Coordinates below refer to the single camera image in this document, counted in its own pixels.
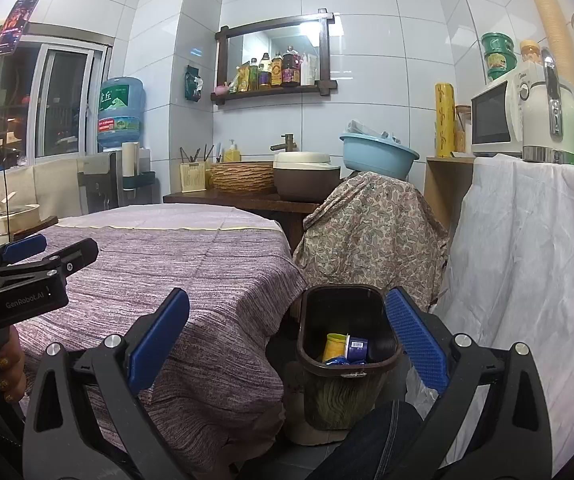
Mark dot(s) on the brown cream rice cooker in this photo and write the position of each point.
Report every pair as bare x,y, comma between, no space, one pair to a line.
304,180

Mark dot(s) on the white cloth cover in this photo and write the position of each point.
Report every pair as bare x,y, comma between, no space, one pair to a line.
527,260

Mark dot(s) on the white plastic bottle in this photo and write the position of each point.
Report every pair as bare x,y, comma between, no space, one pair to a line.
308,71

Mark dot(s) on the yellow snack canister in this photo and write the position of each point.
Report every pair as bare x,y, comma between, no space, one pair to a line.
334,347

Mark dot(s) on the yellow soap pump bottle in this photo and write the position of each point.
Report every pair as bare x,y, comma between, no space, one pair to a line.
232,153

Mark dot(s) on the white framed window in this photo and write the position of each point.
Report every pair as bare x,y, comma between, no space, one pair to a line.
62,105

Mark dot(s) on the grey plastic bag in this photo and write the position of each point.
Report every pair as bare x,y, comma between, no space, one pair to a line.
367,130

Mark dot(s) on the white paper cup stack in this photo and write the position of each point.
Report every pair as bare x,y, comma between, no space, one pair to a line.
129,157

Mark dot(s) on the bundle of chopsticks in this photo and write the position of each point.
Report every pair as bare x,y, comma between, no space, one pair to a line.
196,155

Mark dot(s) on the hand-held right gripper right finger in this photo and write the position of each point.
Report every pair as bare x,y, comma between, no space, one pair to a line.
417,340

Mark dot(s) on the light wooden cabinet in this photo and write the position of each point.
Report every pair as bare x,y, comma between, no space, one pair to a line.
447,190

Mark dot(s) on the yellow patterned roll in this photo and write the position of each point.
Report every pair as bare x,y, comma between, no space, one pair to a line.
445,120

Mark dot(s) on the yellow corrugated pipe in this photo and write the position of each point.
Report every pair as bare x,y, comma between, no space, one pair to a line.
554,20

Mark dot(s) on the white microwave oven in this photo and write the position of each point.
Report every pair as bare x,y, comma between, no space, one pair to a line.
492,120

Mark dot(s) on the smartphone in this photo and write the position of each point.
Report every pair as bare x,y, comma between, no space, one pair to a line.
14,25

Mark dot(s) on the dark brown trash bin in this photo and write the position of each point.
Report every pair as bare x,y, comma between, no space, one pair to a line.
312,320

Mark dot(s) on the light blue plastic basin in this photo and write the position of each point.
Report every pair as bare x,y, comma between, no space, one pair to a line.
377,157

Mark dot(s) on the yellow seasoning packet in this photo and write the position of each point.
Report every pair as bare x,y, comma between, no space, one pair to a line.
235,82

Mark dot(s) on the small dark sauce bottle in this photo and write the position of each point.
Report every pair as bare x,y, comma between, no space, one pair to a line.
254,77

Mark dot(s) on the wooden framed mirror shelf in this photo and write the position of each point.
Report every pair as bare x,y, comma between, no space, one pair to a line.
272,91

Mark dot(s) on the cream cooking pot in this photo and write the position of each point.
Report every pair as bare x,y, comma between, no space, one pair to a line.
14,220

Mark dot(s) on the white electric kettle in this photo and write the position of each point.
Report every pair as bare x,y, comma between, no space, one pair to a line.
537,115

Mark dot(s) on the blue white yogurt cup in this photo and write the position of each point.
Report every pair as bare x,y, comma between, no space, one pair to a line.
358,349

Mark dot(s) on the person's denim-clad leg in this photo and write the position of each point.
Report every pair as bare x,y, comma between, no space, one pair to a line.
377,445

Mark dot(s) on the dark wooden counter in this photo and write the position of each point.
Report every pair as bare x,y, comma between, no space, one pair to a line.
247,205

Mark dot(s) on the water dispenser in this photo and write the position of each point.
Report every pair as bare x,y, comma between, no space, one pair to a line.
99,180

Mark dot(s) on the orange label sauce bottle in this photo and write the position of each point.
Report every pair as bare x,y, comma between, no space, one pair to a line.
276,72

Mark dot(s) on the purple label oil bottle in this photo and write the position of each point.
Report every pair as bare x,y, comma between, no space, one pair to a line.
265,75

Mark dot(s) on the bronze faucet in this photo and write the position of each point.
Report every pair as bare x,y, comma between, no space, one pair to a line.
287,142

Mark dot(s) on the large dark sauce bottle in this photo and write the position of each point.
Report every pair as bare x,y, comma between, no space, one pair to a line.
291,69

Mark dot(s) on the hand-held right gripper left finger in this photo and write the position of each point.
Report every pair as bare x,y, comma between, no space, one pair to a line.
159,340

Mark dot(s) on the blue foil wrapper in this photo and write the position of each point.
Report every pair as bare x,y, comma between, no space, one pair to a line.
339,361

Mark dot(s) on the pink small teapot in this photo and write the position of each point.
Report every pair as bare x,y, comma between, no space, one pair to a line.
221,90

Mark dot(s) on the floral cloth cover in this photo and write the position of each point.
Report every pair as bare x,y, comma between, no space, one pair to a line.
367,230

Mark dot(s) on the green instant noodle bowl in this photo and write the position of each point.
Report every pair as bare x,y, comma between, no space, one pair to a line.
496,42
499,66

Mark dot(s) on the green bag on wall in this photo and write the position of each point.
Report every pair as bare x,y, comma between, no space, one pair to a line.
193,82

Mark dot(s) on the blue water jug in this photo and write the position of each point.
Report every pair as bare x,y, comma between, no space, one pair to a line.
119,115

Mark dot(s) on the woven basket basin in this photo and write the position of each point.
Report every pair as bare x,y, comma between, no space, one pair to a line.
242,177

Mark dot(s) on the cream chopstick holder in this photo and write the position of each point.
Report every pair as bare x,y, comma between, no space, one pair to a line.
193,177

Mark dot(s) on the dark teal cup holder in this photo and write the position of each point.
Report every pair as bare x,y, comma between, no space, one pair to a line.
143,181

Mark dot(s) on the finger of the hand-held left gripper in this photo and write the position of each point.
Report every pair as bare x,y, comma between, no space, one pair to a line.
24,248
79,255

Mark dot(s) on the orange lid jar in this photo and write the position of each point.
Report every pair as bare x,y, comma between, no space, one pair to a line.
529,54

